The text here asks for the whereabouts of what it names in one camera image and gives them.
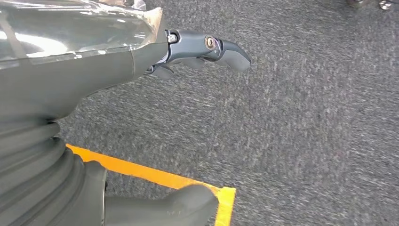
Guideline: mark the yellow floor tape square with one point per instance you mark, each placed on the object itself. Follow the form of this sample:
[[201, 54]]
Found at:
[[140, 171]]

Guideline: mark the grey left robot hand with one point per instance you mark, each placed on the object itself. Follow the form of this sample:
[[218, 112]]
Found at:
[[78, 78]]

